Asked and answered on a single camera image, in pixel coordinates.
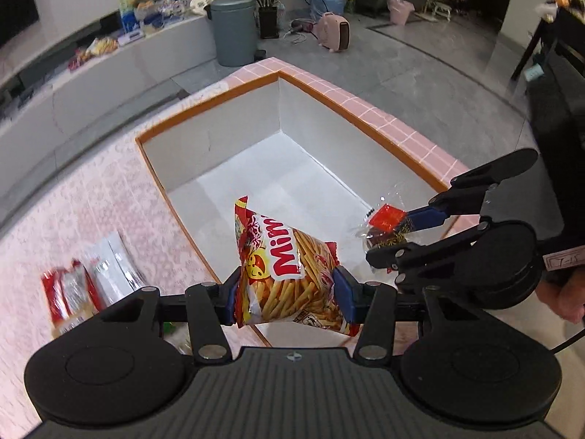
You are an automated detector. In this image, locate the clear candy packet red label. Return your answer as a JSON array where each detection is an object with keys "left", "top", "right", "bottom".
[{"left": 356, "top": 185, "right": 415, "bottom": 252}]

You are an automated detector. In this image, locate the green sausage snack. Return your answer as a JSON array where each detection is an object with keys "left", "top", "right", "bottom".
[{"left": 162, "top": 322, "right": 178, "bottom": 337}]

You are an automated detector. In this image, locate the Mimi fries snack bag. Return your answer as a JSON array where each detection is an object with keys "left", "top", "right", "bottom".
[{"left": 234, "top": 196, "right": 359, "bottom": 337}]

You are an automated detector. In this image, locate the white silver snack pouch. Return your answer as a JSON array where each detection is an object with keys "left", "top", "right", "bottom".
[{"left": 82, "top": 231, "right": 147, "bottom": 307}]

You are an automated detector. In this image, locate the red silver snack bag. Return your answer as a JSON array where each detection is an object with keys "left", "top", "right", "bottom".
[{"left": 41, "top": 259, "right": 104, "bottom": 338}]

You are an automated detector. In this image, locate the orange white storage box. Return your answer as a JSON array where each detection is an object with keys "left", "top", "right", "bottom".
[{"left": 137, "top": 71, "right": 448, "bottom": 282}]

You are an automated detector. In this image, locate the person right hand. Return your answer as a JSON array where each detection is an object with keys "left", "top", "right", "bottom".
[{"left": 535, "top": 274, "right": 584, "bottom": 324}]

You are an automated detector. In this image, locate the pink lace tablecloth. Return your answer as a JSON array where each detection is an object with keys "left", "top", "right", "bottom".
[{"left": 1, "top": 94, "right": 211, "bottom": 438}]

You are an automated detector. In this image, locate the pink bucket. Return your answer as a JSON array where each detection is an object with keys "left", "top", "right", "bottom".
[{"left": 387, "top": 0, "right": 415, "bottom": 26}]

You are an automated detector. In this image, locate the pink space heater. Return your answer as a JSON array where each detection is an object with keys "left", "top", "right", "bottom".
[{"left": 313, "top": 12, "right": 351, "bottom": 53}]

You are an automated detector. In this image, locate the grey marble TV console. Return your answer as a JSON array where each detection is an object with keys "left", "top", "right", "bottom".
[{"left": 1, "top": 16, "right": 216, "bottom": 193}]

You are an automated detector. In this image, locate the snack pile on console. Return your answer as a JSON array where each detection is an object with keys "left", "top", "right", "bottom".
[{"left": 67, "top": 37, "right": 119, "bottom": 71}]

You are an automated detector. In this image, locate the grey trash can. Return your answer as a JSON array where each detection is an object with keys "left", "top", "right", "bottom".
[{"left": 209, "top": 0, "right": 258, "bottom": 67}]

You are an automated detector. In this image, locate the green card behind bear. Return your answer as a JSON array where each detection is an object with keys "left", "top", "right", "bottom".
[{"left": 118, "top": 0, "right": 181, "bottom": 33}]

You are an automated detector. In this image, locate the black wall television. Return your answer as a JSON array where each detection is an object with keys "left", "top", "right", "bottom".
[{"left": 0, "top": 0, "right": 39, "bottom": 46}]

